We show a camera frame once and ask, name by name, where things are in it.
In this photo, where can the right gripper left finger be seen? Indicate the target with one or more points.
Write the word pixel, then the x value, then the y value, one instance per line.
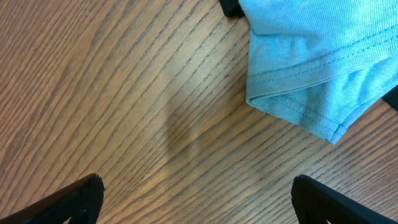
pixel 79 202

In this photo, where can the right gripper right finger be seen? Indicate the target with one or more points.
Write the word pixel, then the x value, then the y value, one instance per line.
pixel 314 202

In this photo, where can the light blue shirt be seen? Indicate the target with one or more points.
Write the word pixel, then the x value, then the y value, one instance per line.
pixel 320 64

